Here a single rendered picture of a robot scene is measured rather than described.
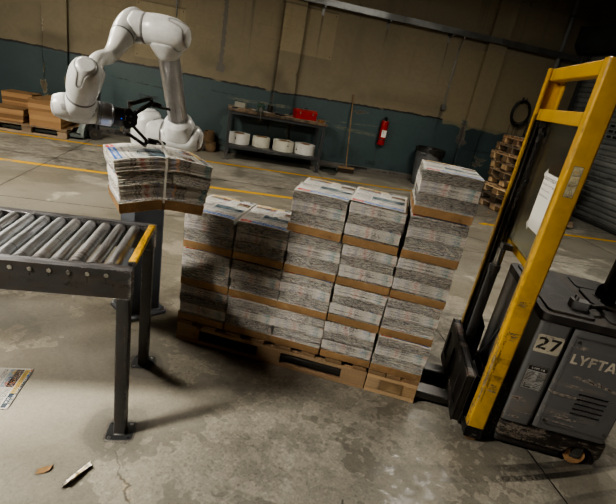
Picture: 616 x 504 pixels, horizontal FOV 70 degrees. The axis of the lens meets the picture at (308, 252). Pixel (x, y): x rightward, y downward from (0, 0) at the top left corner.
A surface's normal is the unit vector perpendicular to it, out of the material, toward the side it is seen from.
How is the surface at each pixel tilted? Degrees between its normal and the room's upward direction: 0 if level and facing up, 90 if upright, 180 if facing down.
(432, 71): 90
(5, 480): 0
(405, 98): 90
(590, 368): 90
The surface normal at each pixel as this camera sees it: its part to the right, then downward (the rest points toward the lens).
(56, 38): 0.15, 0.38
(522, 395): -0.20, 0.33
